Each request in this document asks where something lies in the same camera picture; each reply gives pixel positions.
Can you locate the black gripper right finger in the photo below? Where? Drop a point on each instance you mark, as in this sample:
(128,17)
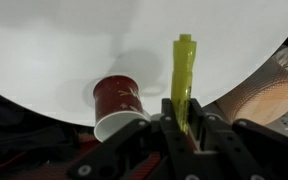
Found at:
(222,154)

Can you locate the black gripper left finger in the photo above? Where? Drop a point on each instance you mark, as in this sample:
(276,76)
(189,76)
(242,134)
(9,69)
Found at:
(181,155)

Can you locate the yellow highlighter marker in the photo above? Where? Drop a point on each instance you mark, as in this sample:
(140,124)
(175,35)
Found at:
(184,51)

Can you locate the beige round pouf stool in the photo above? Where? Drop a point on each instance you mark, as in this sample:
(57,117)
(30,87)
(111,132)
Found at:
(261,98)

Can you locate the red and white mug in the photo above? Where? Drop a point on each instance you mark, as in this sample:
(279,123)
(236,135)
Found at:
(117,102)

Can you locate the black jacket on sofa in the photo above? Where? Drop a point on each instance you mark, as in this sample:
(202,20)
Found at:
(23,132)

